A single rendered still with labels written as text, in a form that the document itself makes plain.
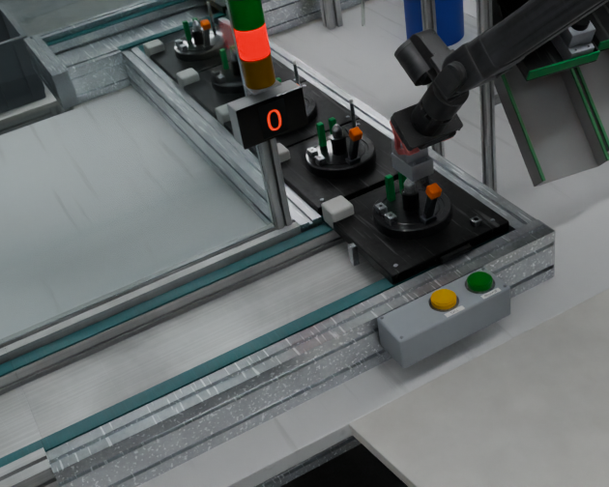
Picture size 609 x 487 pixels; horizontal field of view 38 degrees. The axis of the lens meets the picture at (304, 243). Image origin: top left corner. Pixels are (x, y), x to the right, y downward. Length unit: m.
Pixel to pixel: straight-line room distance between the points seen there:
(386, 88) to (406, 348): 1.03
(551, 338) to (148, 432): 0.66
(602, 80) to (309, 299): 0.68
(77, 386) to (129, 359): 0.09
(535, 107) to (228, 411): 0.77
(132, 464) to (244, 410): 0.18
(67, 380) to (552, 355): 0.79
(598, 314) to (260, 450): 0.60
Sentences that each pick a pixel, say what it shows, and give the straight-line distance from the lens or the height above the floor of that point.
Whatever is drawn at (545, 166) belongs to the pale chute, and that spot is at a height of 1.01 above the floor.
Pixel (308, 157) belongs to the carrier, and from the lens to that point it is 1.78.
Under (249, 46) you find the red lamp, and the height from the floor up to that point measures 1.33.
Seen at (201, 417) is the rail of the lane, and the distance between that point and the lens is 1.36.
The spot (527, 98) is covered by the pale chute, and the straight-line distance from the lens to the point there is 1.67.
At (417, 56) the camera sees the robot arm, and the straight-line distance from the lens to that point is 1.36.
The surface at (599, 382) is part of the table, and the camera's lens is 1.45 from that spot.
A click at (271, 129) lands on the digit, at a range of 1.48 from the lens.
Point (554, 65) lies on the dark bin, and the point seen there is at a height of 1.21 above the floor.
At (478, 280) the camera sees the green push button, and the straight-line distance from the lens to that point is 1.44.
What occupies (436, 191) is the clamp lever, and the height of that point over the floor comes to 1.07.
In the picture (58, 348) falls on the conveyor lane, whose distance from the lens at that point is 1.54.
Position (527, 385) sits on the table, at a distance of 1.43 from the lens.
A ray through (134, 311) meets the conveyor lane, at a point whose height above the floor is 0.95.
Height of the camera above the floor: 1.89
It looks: 36 degrees down
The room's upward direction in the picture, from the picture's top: 11 degrees counter-clockwise
